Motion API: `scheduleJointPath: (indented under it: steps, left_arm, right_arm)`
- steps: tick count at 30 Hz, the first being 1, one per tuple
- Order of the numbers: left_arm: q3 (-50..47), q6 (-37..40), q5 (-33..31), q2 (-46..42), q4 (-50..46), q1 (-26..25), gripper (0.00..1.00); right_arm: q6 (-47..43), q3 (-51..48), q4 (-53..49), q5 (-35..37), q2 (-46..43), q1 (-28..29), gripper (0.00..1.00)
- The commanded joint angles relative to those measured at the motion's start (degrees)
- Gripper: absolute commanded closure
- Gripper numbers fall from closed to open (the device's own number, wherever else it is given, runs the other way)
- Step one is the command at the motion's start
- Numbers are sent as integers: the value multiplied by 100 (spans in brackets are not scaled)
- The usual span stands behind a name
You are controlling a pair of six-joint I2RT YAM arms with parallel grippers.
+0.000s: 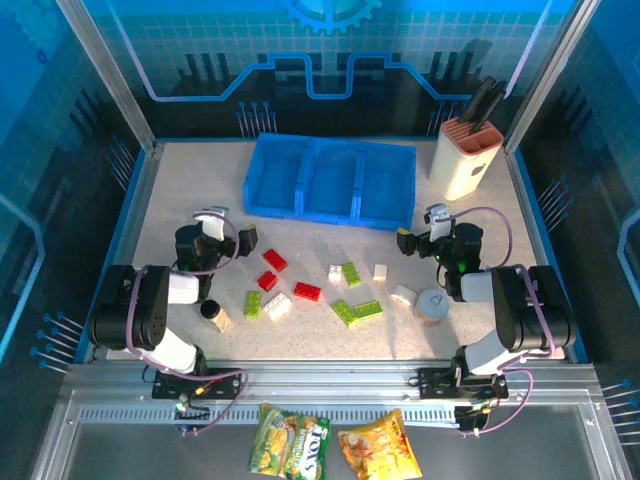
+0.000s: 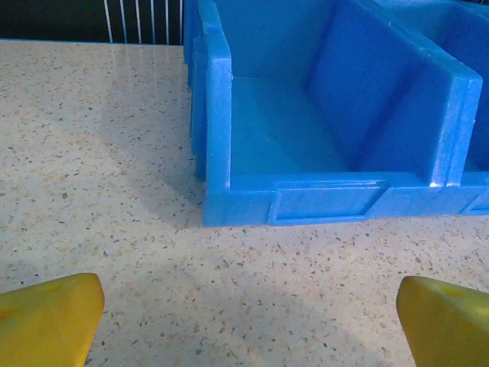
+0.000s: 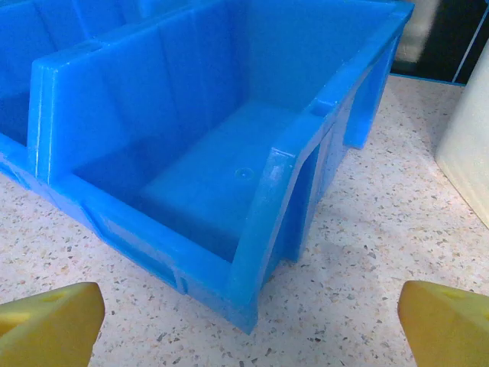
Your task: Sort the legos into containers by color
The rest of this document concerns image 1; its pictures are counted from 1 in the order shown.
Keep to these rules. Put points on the cream knife block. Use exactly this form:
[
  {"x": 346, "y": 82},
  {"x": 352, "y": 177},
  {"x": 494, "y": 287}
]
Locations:
[{"x": 462, "y": 165}]

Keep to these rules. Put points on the black capped spice bottle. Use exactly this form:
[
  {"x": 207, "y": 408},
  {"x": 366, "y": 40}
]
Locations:
[{"x": 220, "y": 320}]

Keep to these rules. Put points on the aluminium front rail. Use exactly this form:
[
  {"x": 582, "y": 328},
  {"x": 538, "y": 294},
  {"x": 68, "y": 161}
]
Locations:
[{"x": 325, "y": 380}]

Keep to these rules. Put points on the small red lego brick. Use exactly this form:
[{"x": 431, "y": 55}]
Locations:
[{"x": 268, "y": 281}]

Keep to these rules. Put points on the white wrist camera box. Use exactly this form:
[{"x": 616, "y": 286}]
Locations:
[
  {"x": 214, "y": 225},
  {"x": 439, "y": 224}
]

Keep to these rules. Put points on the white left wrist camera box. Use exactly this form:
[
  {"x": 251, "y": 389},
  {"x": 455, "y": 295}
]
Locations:
[{"x": 214, "y": 225}]

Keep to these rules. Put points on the long white lego brick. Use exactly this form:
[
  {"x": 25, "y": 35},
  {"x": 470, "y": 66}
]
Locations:
[{"x": 277, "y": 306}]

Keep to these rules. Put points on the grey tin can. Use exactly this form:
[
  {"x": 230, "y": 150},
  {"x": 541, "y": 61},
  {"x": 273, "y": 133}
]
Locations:
[{"x": 431, "y": 305}]

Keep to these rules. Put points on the green snack bag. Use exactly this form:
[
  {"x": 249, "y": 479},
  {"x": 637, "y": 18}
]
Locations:
[{"x": 290, "y": 445}]

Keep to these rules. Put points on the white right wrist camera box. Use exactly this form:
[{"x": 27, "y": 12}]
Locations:
[{"x": 439, "y": 224}]

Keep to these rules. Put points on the blue plastic bin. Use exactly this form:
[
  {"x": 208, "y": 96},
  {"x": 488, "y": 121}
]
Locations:
[
  {"x": 265, "y": 170},
  {"x": 330, "y": 175},
  {"x": 390, "y": 185}
]

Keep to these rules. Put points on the green lego brick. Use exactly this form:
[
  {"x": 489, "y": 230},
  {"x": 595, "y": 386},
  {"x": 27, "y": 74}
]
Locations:
[
  {"x": 345, "y": 313},
  {"x": 253, "y": 305},
  {"x": 368, "y": 310},
  {"x": 351, "y": 274}
]

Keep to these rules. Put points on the yellow snack bag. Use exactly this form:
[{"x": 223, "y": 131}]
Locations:
[{"x": 380, "y": 447}]

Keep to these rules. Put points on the small white lego brick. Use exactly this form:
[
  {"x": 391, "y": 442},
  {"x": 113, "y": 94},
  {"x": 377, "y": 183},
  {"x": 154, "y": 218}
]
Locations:
[
  {"x": 380, "y": 272},
  {"x": 335, "y": 274}
]

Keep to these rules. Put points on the aluminium frame post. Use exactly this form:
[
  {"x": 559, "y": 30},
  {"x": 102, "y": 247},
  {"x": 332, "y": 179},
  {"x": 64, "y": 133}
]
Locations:
[
  {"x": 550, "y": 75},
  {"x": 119, "y": 85}
]

